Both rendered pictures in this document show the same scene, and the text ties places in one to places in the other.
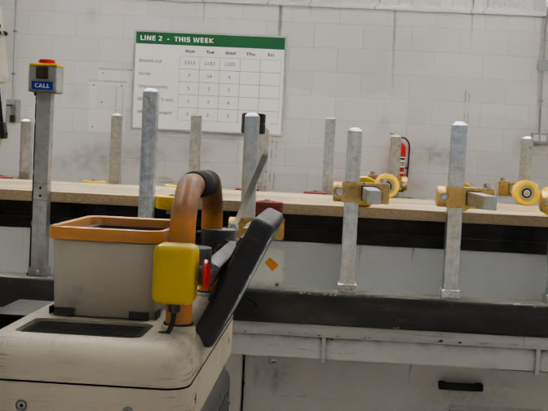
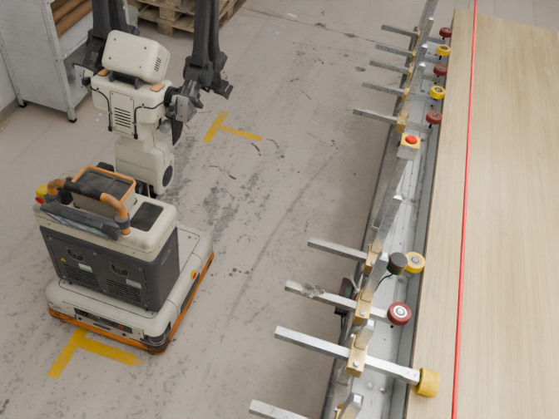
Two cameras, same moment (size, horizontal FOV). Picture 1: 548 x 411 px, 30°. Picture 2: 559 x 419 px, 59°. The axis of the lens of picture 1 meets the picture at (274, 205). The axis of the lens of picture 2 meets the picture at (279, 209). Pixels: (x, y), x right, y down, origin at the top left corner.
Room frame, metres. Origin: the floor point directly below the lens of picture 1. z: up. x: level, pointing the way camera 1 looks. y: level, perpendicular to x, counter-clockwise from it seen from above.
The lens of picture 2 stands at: (2.26, -1.01, 2.37)
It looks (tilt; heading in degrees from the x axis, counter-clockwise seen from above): 47 degrees down; 97
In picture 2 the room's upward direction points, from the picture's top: 10 degrees clockwise
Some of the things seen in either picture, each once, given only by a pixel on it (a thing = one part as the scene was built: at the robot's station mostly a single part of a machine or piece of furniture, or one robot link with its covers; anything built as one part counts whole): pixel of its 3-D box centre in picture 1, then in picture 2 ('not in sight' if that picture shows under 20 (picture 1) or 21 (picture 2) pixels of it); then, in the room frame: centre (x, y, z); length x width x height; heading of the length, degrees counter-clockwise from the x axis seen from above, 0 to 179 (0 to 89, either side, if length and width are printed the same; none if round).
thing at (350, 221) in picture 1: (350, 226); (352, 358); (2.48, -0.19, 0.86); 0.04 x 0.04 x 0.48; 88
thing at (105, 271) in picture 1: (121, 263); (104, 193); (1.39, 0.21, 0.87); 0.23 x 0.15 x 0.11; 177
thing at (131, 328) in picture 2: not in sight; (104, 319); (1.40, -0.01, 0.23); 0.41 x 0.02 x 0.08; 177
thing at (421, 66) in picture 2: not in sight; (408, 102); (2.55, 1.31, 0.91); 0.04 x 0.04 x 0.48; 88
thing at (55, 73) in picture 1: (46, 80); (408, 147); (2.52, 0.57, 1.18); 0.07 x 0.07 x 0.08; 88
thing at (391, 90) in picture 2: not in sight; (399, 92); (2.51, 1.52, 0.83); 0.43 x 0.03 x 0.04; 178
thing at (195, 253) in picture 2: not in sight; (136, 273); (1.40, 0.32, 0.16); 0.67 x 0.64 x 0.25; 87
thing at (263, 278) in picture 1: (232, 267); (353, 305); (2.47, 0.09, 0.75); 0.26 x 0.01 x 0.10; 88
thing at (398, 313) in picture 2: (266, 221); (396, 318); (2.62, 0.02, 0.85); 0.08 x 0.08 x 0.11
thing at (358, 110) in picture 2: not in sight; (392, 120); (2.50, 1.27, 0.81); 0.43 x 0.03 x 0.04; 178
